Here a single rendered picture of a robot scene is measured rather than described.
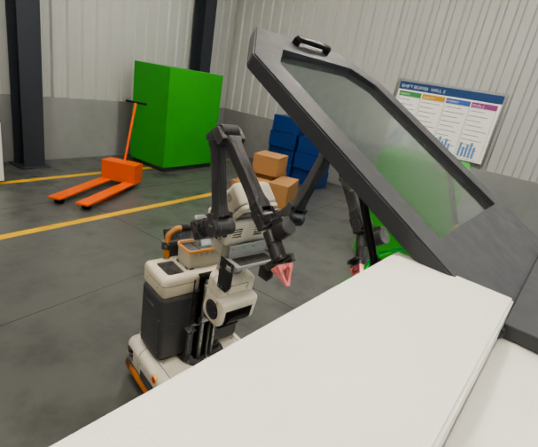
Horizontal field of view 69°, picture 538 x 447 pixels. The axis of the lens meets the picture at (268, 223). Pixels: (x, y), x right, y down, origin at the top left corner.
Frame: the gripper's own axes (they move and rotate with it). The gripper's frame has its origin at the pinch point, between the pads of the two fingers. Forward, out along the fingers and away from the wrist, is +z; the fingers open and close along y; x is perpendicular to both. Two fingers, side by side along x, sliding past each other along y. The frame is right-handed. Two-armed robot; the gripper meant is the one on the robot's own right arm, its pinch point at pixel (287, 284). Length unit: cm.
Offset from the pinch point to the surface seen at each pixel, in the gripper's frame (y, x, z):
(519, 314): 67, -1, 26
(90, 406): -148, -42, 20
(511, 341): 67, -7, 29
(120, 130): -525, 140, -433
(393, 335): 69, -39, 21
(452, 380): 75, -40, 27
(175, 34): -422, 251, -596
